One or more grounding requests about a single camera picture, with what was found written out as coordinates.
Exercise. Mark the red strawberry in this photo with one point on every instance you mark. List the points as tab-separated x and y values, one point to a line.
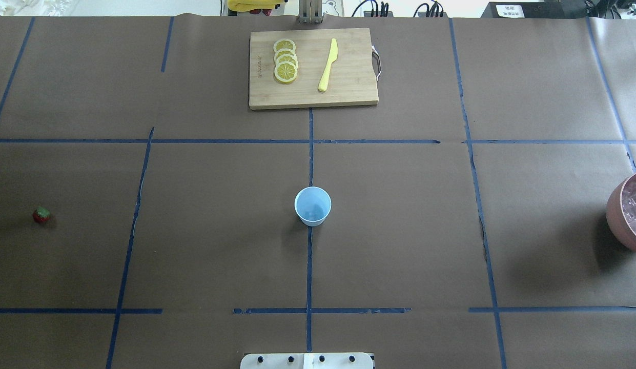
41	215

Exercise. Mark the light blue cup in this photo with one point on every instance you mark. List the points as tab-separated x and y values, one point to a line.
312	205

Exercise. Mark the clear ice cubes pile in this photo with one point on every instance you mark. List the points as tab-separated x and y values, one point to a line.
628	203

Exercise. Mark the yellow plastic knife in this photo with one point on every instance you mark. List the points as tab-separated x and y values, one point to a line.
331	58

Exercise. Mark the lemon slice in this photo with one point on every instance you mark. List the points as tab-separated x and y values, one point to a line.
286	62
284	44
285	73
284	52

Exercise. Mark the yellow cloth bag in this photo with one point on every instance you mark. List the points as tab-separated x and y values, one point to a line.
248	5

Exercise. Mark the pink bowl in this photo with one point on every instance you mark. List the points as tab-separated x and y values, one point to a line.
617	220

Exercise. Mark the clear plastic bags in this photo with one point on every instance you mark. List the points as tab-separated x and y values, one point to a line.
36	8

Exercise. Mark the aluminium frame post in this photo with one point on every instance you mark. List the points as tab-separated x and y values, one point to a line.
310	12

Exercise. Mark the white camera pole base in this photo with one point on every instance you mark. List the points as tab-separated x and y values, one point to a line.
308	360

